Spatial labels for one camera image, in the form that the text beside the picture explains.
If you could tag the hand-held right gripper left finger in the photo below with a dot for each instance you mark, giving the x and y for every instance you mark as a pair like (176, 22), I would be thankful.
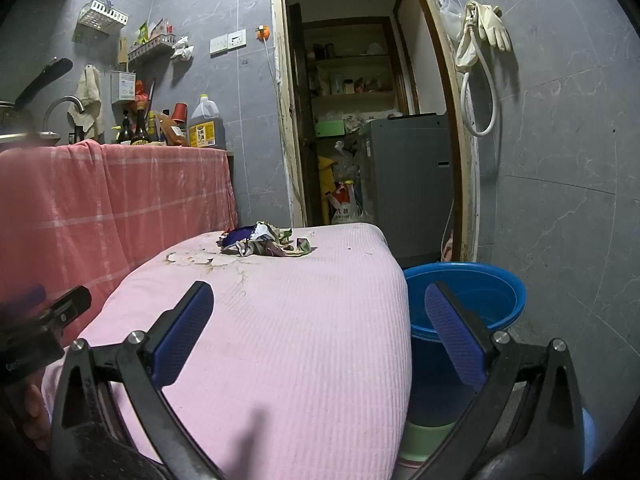
(182, 335)

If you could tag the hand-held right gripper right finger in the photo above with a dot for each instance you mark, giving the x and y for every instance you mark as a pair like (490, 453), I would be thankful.
(457, 340)

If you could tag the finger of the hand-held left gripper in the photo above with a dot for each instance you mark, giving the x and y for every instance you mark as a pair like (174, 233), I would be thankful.
(70, 307)
(22, 300)

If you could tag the blue plastic basin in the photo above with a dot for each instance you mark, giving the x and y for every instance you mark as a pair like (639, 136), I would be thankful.
(480, 290)

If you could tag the red snack wrapper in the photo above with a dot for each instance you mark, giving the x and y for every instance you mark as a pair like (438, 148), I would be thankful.
(267, 249)

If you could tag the green white wrapper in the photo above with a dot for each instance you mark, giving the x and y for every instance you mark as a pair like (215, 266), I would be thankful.
(272, 231)

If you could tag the small green wrapper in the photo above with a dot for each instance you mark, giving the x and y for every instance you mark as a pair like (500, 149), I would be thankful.
(303, 245)

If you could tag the person's left hand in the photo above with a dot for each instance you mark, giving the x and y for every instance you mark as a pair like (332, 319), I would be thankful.
(36, 417)

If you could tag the red checked cloth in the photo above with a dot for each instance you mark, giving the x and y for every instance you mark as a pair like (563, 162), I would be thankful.
(100, 210)

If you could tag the green plastic basin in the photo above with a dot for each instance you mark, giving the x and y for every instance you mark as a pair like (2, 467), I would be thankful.
(425, 442)

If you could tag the pink blanket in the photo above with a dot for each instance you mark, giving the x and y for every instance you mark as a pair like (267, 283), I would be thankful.
(300, 335)

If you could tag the grey washing machine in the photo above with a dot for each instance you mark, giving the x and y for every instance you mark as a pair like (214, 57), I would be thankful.
(410, 185)

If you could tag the white and red bag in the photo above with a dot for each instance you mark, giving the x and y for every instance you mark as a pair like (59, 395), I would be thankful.
(346, 207)

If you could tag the dark sauce bottle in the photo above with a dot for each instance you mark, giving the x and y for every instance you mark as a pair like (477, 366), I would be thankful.
(140, 132)
(124, 132)

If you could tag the metal faucet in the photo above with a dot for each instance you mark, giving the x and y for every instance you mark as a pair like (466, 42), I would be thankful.
(55, 107)

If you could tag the plastic bag clutter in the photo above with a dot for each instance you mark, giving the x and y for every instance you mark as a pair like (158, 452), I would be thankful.
(347, 160)

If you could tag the yellow bag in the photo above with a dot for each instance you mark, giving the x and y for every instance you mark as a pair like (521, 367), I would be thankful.
(326, 175)

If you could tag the beige hanging towel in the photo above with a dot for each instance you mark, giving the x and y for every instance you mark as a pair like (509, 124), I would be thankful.
(90, 95)

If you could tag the large cooking oil bottle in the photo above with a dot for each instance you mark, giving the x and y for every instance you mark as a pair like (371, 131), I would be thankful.
(206, 122)

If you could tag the red cup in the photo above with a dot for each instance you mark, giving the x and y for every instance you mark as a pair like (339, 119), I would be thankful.
(180, 111)

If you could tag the red mesh bag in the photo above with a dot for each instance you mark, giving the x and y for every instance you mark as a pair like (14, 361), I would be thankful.
(140, 92)

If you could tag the metal utensil holder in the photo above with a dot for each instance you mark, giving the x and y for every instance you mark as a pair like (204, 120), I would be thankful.
(123, 87)

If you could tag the green box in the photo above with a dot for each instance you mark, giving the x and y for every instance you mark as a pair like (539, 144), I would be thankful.
(330, 128)

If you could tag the white crumpled cloth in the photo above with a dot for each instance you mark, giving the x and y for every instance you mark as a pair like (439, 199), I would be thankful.
(182, 50)

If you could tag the seasoning packets on rack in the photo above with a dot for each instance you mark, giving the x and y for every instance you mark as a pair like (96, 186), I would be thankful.
(152, 32)

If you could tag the cream rubber glove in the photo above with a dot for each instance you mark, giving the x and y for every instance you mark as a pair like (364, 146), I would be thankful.
(492, 22)
(466, 47)

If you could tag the wooden shelf unit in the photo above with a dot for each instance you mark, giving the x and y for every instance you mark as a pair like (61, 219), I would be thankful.
(350, 57)

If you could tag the clear plastic bag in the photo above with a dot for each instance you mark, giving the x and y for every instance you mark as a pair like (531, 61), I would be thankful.
(451, 15)

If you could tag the wooden door frame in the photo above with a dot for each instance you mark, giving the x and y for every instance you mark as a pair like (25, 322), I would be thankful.
(280, 85)

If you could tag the white wall switch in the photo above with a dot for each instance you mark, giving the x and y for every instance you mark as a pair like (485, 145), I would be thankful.
(218, 45)

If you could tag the white wall basket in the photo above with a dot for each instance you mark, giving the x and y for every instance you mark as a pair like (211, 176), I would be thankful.
(102, 15)

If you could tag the white wall socket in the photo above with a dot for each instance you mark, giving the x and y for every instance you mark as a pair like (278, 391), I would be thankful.
(236, 40)

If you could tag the orange wall hook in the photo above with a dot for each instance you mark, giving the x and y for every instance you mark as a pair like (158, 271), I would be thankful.
(263, 33)

